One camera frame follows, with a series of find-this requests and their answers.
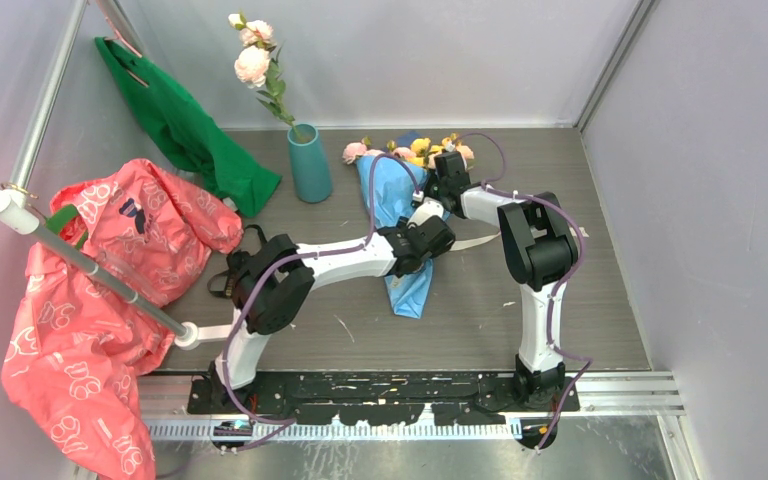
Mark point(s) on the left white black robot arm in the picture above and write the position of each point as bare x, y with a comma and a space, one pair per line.
271, 286

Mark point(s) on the aluminium rail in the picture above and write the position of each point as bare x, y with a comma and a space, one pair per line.
164, 398

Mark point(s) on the grey rod with white caps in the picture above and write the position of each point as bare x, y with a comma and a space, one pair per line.
187, 335

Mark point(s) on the pink printed raincoat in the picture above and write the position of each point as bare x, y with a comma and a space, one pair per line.
77, 348

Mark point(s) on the blue paper bouquet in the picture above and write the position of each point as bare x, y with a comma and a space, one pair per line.
389, 188

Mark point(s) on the pink rose stem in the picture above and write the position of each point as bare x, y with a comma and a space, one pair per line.
258, 67

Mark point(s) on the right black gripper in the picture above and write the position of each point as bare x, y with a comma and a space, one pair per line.
432, 179

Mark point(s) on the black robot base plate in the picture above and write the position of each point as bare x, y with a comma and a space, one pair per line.
376, 398

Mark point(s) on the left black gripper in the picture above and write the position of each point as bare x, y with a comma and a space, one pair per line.
403, 227

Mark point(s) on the cream printed ribbon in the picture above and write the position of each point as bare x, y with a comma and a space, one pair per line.
460, 245

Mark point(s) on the green cloth bag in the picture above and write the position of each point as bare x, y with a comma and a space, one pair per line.
185, 133

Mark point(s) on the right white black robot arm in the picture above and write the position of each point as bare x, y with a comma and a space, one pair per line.
540, 254

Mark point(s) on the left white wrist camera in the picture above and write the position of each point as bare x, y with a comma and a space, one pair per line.
428, 209

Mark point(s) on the teal ceramic vase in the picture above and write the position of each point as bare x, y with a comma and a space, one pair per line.
309, 164

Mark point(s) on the silver metal frame pole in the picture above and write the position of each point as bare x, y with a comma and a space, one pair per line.
25, 162

